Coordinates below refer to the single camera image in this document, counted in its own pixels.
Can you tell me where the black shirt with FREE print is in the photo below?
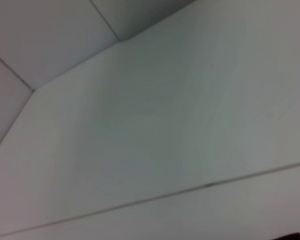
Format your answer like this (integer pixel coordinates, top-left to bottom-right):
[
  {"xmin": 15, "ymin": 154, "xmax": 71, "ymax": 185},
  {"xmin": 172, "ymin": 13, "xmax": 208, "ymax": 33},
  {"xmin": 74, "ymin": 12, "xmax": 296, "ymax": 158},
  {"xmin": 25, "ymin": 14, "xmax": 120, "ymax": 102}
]
[{"xmin": 277, "ymin": 232, "xmax": 300, "ymax": 240}]

